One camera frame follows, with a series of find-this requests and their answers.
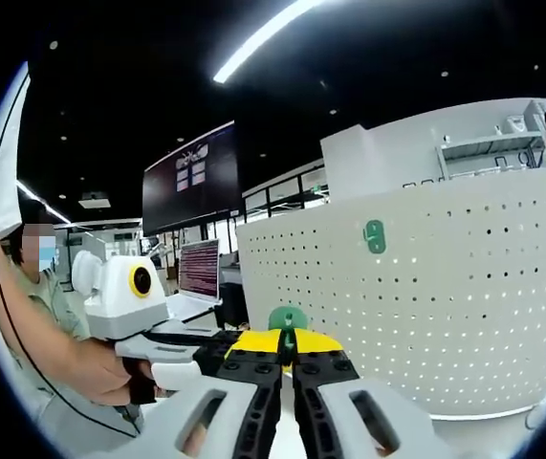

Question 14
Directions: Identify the person's left hand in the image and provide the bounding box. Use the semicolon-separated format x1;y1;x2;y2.
79;337;171;408

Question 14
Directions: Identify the white ceiling light strip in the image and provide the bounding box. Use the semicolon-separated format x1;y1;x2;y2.
212;0;326;82

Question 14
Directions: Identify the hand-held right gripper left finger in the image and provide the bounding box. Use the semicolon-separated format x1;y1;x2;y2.
157;329;283;459

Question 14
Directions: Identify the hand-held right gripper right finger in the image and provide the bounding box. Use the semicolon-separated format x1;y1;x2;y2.
293;329;439;459

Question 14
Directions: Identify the open laptop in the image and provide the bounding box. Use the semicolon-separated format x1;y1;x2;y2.
166;238;224;322

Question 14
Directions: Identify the white perforated mounting plate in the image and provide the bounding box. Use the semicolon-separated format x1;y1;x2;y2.
236;184;546;422

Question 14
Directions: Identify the large dark wall screen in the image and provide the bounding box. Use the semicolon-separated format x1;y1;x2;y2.
142;120;243;236

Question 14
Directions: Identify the grey metal shelf rack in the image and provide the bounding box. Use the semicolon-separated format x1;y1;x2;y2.
434;132;546;179

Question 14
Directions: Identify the green hook assembly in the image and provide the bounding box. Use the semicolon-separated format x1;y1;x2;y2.
267;305;313;348
361;218;388;254

